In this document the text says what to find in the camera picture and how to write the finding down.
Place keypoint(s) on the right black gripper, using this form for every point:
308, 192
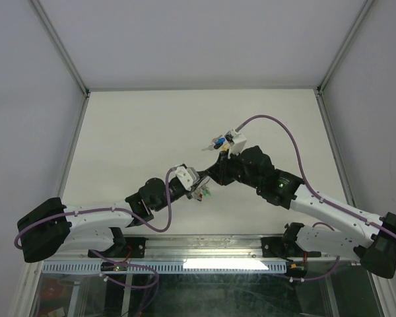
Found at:
218, 171

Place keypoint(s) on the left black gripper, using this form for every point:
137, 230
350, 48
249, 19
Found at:
201, 175

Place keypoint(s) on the keyring with tagged keys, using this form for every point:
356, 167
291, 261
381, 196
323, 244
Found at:
201, 191

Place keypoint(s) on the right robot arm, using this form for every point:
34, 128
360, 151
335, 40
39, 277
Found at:
355, 234

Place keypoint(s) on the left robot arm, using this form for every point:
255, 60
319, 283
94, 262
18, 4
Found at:
54, 228

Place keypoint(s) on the black tagged key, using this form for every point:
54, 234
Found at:
211, 147

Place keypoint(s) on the blue tagged key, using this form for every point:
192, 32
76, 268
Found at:
220, 140

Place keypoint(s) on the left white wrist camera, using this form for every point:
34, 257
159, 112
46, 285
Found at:
187, 176

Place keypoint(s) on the aluminium mounting rail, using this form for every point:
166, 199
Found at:
158, 248

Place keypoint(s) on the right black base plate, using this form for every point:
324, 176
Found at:
274, 247

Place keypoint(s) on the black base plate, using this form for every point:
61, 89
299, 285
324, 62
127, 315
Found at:
274, 247
134, 247

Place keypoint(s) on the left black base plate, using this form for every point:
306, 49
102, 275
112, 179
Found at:
134, 247

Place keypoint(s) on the white slotted cable duct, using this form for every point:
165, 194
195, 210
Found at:
194, 266

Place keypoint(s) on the right aluminium frame post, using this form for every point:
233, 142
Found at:
345, 45

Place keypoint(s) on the aluminium frame post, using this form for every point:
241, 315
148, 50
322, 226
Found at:
58, 44
345, 45

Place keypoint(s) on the left aluminium frame post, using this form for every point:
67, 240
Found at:
58, 44

